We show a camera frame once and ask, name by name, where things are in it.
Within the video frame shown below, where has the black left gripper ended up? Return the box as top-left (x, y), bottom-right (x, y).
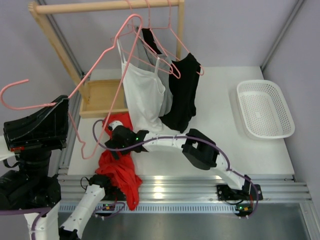
top-left (0, 95), bottom-right (67, 186)

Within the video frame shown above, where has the red tank top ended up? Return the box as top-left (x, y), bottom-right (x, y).
top-left (94, 112), bottom-right (143, 211)

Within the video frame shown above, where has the white camisole top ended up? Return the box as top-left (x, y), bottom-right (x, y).
top-left (116, 40), bottom-right (166, 132)

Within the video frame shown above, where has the pink hanger of red top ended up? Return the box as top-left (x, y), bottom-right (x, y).
top-left (0, 13), bottom-right (143, 160)

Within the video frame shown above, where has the pink hanger of white top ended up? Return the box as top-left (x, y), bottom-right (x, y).
top-left (109, 0), bottom-right (182, 80)

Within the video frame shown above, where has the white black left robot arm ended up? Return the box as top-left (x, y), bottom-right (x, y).
top-left (0, 95), bottom-right (113, 240)

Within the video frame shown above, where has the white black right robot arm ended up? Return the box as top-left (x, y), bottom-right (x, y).
top-left (105, 120), bottom-right (263, 205)

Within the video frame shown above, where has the grey tank top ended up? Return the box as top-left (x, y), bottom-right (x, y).
top-left (136, 30), bottom-right (173, 117)

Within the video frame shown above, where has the pink hanger of grey top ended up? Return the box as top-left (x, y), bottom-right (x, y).
top-left (134, 0), bottom-right (182, 80)

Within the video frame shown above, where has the black tank top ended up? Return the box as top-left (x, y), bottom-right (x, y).
top-left (141, 27), bottom-right (202, 135)

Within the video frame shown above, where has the pink hanger of black top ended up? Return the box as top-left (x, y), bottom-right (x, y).
top-left (149, 0), bottom-right (205, 76)

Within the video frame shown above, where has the wooden clothes rack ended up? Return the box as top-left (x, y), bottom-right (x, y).
top-left (28, 0), bottom-right (185, 118)

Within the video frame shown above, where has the white perforated plastic basket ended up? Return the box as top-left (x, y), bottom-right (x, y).
top-left (236, 79), bottom-right (296, 140)

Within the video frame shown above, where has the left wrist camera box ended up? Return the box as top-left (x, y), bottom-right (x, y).
top-left (0, 135), bottom-right (17, 161)

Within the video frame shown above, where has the slotted cable duct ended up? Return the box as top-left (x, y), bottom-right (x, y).
top-left (96, 203), bottom-right (239, 214)

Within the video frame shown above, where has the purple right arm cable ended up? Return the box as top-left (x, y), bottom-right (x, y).
top-left (92, 119), bottom-right (262, 218)

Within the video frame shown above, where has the aluminium mounting rail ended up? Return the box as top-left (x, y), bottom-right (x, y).
top-left (58, 174), bottom-right (312, 203)

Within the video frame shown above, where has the aluminium corner post right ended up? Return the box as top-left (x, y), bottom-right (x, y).
top-left (260, 0), bottom-right (308, 73)

